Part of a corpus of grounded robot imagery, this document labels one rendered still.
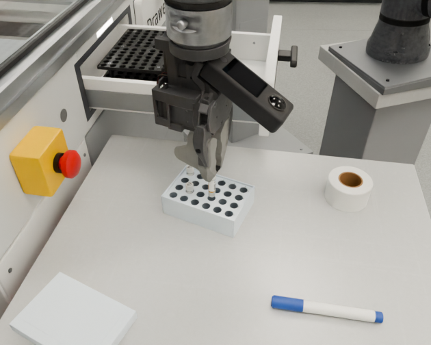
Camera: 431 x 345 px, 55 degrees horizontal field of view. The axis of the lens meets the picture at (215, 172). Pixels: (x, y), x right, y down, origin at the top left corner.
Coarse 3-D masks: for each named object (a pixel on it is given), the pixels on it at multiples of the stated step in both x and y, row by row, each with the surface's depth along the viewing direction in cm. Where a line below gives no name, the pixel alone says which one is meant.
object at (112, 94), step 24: (120, 24) 92; (96, 48) 83; (240, 48) 90; (264, 48) 89; (96, 72) 83; (264, 72) 87; (96, 96) 75; (120, 96) 74; (144, 96) 73; (240, 120) 74
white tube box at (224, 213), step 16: (192, 176) 69; (176, 192) 66; (208, 192) 66; (224, 192) 66; (240, 192) 66; (176, 208) 65; (192, 208) 63; (208, 208) 65; (224, 208) 63; (240, 208) 63; (208, 224) 64; (224, 224) 62; (240, 224) 65
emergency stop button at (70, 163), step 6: (72, 150) 58; (66, 156) 57; (72, 156) 57; (78, 156) 59; (60, 162) 58; (66, 162) 56; (72, 162) 57; (78, 162) 59; (60, 168) 58; (66, 168) 57; (72, 168) 57; (78, 168) 59; (66, 174) 57; (72, 174) 57
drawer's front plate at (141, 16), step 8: (136, 0) 94; (144, 0) 95; (152, 0) 101; (160, 0) 107; (136, 8) 94; (144, 8) 96; (152, 8) 101; (136, 16) 95; (144, 16) 96; (152, 16) 102; (160, 16) 109; (136, 24) 97; (144, 24) 97; (152, 24) 103; (160, 24) 109
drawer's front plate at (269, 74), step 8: (280, 16) 86; (272, 24) 83; (280, 24) 83; (272, 32) 80; (272, 40) 77; (272, 48) 75; (272, 56) 72; (272, 64) 70; (272, 72) 68; (264, 80) 66; (272, 80) 66; (264, 128) 71
